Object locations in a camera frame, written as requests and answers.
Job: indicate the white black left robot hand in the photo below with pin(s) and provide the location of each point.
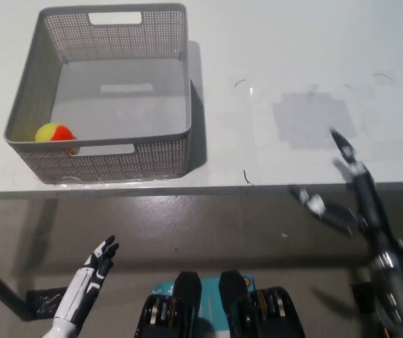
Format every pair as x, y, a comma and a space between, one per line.
88, 281

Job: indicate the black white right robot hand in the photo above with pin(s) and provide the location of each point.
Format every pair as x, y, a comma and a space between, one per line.
370, 200

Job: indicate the yellow and orange tennis ball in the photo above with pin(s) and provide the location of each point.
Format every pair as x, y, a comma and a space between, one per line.
51, 133

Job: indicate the black floor pad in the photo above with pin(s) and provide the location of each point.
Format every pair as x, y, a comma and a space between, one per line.
361, 297
44, 299

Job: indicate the black metal table leg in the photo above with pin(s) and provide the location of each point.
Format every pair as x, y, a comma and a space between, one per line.
0, 288

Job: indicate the grey tape patch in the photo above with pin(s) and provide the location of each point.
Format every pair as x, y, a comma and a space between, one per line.
310, 116

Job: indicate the grey perforated plastic basket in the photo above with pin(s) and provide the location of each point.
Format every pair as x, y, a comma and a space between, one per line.
116, 160

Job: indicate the black teal robot torso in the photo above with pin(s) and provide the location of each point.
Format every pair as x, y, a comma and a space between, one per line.
222, 310

